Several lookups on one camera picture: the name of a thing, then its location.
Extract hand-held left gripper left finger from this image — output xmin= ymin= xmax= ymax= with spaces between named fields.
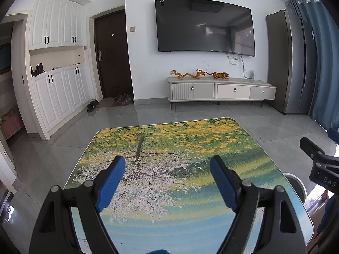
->
xmin=28 ymin=156 xmax=126 ymax=254

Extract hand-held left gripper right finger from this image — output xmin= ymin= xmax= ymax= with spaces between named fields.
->
xmin=209 ymin=155 xmax=315 ymax=254

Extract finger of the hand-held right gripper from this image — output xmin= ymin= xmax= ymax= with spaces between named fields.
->
xmin=300 ymin=137 xmax=326 ymax=162

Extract white bin with black liner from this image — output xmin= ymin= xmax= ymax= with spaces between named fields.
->
xmin=283 ymin=173 xmax=308 ymax=210

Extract person's right forearm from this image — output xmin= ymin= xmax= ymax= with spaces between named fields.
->
xmin=316 ymin=194 xmax=339 ymax=235

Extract black shoes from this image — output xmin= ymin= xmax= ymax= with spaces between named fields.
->
xmin=86 ymin=99 xmax=100 ymax=113

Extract brown door mat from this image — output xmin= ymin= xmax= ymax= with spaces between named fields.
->
xmin=99 ymin=97 xmax=117 ymax=108

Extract brown shoes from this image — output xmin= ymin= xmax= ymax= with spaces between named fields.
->
xmin=113 ymin=93 xmax=134 ymax=107

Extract blue curtain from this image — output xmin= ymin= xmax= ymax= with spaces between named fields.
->
xmin=289 ymin=0 xmax=339 ymax=133

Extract grey refrigerator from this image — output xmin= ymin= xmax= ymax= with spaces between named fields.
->
xmin=265 ymin=8 xmax=318 ymax=115

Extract white television cabinet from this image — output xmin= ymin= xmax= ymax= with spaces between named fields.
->
xmin=167 ymin=77 xmax=277 ymax=110

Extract white hallway cabinet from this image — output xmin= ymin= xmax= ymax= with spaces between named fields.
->
xmin=28 ymin=0 xmax=96 ymax=141

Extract golden tiger figurine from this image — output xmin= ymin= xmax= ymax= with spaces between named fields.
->
xmin=210 ymin=71 xmax=230 ymax=80

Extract golden dragon figurine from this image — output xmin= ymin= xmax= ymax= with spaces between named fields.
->
xmin=171 ymin=68 xmax=210 ymax=80

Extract pink bed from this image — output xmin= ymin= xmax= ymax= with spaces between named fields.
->
xmin=0 ymin=108 xmax=25 ymax=141

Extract dark brown entrance door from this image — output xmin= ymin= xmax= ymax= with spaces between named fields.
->
xmin=93 ymin=10 xmax=133 ymax=101

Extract black handbag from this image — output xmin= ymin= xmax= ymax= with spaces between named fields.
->
xmin=30 ymin=63 xmax=46 ymax=77

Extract thin television cable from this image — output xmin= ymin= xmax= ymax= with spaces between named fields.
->
xmin=226 ymin=52 xmax=252 ymax=79

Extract black wall television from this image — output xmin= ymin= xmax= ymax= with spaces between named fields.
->
xmin=155 ymin=0 xmax=256 ymax=57

